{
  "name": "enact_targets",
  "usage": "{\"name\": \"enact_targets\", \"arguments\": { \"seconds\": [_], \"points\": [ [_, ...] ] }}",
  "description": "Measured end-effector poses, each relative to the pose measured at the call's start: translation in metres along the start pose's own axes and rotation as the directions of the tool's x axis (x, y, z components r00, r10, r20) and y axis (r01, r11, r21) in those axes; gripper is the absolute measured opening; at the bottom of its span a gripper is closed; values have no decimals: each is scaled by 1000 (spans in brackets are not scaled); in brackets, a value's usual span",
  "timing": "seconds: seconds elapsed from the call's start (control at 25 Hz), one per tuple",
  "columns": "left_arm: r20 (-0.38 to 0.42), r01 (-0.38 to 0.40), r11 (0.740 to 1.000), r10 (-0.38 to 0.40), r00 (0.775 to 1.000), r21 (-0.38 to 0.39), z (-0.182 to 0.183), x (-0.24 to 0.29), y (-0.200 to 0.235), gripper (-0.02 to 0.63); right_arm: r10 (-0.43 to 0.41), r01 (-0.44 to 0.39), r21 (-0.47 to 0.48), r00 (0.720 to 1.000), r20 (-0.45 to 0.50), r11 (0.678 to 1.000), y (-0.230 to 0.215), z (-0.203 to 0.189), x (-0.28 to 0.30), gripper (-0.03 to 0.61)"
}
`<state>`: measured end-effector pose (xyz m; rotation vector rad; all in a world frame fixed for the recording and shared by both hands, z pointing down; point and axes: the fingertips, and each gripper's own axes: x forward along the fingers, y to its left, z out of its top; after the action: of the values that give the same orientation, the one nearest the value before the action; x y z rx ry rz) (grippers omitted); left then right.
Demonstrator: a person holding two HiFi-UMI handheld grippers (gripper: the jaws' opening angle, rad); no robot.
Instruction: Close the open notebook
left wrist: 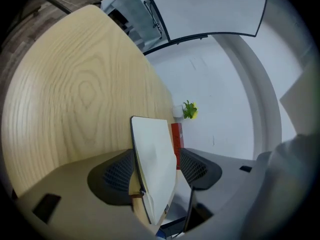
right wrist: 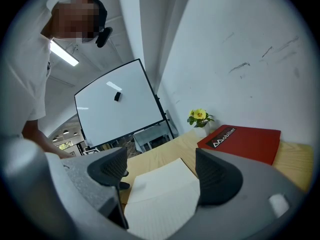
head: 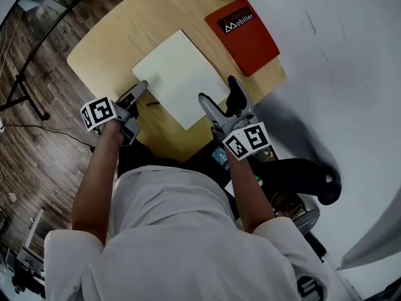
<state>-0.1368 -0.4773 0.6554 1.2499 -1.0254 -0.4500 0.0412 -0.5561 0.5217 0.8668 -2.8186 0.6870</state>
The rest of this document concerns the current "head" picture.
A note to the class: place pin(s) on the white notebook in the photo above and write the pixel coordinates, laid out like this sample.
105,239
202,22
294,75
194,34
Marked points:
180,77

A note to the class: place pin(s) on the blue-screen device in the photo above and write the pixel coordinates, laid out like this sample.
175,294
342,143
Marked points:
220,157

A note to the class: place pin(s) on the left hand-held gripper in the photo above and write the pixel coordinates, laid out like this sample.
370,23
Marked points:
97,114

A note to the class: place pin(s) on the red book with black label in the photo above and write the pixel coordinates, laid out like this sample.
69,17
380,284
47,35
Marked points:
250,49

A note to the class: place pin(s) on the black metal stand frame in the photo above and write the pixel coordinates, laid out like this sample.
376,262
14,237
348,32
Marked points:
23,83

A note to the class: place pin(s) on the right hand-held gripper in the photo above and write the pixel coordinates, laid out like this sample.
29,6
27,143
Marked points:
247,141

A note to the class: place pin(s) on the person's left forearm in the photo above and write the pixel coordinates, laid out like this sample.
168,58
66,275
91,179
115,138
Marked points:
95,183

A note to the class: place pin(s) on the person's white shirt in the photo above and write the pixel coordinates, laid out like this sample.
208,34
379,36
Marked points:
175,243

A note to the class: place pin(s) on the white flat panel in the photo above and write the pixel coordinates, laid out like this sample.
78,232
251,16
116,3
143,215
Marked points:
33,237

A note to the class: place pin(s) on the small dark pen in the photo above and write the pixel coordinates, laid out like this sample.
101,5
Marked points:
153,104

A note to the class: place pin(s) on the person's right forearm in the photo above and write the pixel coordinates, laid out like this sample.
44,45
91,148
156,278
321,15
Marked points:
250,193

